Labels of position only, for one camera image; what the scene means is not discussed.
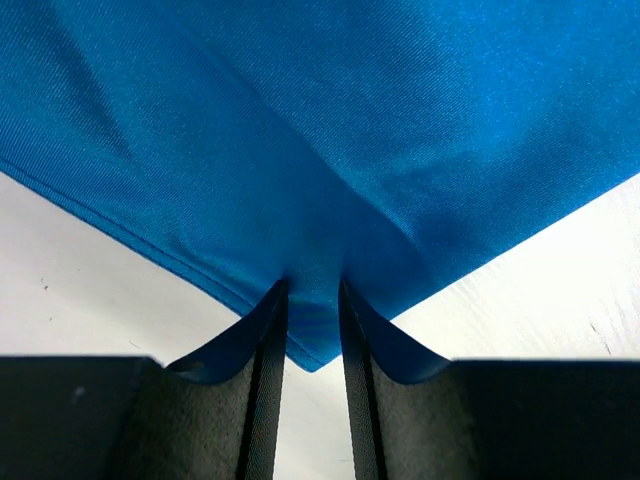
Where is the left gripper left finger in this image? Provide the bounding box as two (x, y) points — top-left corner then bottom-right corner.
(1, 280), (288, 479)

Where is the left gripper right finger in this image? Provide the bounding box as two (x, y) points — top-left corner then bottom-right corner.
(339, 283), (639, 479)

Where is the blue cloth napkin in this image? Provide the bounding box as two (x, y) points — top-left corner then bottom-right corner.
(1, 1), (639, 371)

